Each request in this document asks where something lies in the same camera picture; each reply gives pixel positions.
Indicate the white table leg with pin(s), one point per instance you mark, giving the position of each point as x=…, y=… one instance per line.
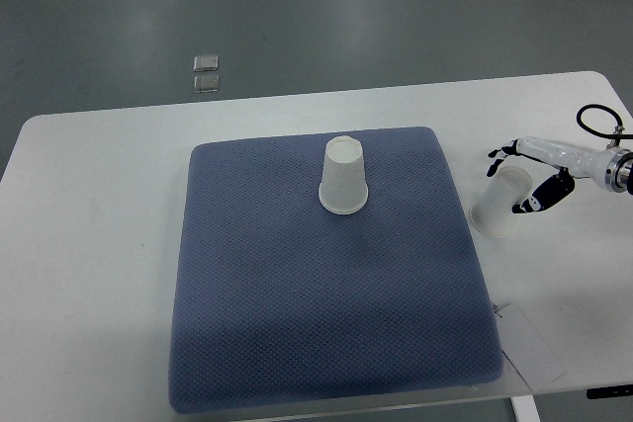
x=525, y=409

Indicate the white paper tag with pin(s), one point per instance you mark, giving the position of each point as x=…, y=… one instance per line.
x=525, y=349

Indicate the blue textured foam cushion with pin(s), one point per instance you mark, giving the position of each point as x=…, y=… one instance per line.
x=279, y=300

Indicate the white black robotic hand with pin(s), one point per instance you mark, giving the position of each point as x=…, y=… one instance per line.
x=567, y=159

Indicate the black table control panel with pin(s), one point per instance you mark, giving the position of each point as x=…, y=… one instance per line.
x=610, y=391

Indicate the upper metal floor plate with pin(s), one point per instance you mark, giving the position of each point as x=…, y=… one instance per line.
x=206, y=62

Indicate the white paper cup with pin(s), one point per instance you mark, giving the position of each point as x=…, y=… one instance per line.
x=491, y=213
x=343, y=189

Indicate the white paper cup on cushion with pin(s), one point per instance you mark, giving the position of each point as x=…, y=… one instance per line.
x=343, y=189

